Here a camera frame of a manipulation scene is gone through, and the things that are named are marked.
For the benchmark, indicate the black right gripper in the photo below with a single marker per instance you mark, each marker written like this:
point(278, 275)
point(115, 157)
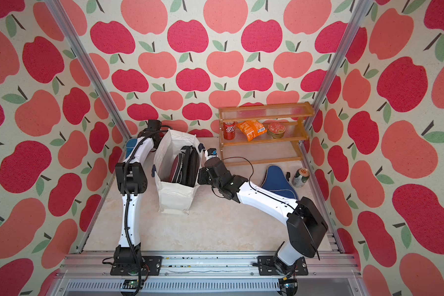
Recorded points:
point(203, 179)

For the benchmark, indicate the white canvas tote bag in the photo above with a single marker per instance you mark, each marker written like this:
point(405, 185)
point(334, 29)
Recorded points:
point(174, 198)

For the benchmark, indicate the blue paddle case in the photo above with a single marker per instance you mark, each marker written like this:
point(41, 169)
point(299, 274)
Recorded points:
point(277, 181)
point(130, 145)

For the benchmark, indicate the black mesh paddle case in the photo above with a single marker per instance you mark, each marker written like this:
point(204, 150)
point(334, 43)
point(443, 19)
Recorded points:
point(190, 166)

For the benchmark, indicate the maroon paddle case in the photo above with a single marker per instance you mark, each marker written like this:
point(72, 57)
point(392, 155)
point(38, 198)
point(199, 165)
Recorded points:
point(175, 175)

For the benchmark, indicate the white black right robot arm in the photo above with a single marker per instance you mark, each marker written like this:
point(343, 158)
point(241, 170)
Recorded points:
point(305, 225)

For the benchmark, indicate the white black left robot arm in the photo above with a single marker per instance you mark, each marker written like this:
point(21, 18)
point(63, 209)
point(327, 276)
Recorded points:
point(132, 183)

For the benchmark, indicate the orange snack bag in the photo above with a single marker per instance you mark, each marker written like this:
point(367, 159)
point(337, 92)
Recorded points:
point(251, 129)

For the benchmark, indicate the red soda can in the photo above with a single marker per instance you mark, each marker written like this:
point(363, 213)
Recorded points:
point(229, 130)

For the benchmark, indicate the red lidded round tin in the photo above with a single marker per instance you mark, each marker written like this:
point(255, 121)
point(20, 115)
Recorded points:
point(276, 130)

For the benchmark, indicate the wooden two-tier shelf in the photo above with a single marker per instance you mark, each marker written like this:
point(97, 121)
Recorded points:
point(265, 149)

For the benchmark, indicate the green label drink can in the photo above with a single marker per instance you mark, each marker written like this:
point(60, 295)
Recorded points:
point(301, 177)

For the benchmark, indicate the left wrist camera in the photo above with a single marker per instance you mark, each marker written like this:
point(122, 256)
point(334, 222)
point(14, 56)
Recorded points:
point(154, 124)

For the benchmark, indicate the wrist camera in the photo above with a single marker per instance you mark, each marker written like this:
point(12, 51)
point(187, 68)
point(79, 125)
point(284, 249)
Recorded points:
point(211, 153)
point(154, 124)

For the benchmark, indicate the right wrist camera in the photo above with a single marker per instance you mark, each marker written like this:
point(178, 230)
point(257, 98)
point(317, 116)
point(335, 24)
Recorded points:
point(211, 153)

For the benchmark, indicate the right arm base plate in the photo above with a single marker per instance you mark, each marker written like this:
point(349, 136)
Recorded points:
point(272, 266)

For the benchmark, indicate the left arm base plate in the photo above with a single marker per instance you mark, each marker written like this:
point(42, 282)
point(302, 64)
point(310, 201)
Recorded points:
point(149, 265)

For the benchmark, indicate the aluminium front rail frame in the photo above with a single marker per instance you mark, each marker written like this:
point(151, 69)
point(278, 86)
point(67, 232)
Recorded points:
point(209, 273)

